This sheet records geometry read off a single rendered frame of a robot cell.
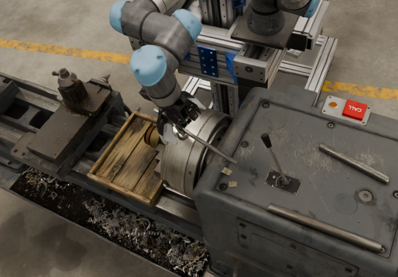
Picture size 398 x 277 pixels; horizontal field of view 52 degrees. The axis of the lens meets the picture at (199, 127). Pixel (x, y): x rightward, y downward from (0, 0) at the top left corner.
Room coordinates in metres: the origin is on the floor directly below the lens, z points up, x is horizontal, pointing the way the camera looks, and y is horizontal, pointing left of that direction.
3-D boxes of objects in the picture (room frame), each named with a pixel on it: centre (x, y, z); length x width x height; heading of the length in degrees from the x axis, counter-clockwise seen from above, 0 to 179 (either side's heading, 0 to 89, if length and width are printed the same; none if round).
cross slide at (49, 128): (1.19, 0.52, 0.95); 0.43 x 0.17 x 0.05; 144
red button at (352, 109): (0.72, -0.47, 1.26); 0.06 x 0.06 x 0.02; 54
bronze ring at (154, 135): (0.89, 0.14, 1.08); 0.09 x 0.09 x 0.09; 54
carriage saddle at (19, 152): (1.20, 0.57, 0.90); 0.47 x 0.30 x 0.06; 144
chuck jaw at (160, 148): (0.77, 0.14, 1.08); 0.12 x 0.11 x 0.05; 144
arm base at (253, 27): (1.30, -0.35, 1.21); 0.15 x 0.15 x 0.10
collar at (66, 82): (1.24, 0.49, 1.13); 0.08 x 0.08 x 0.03
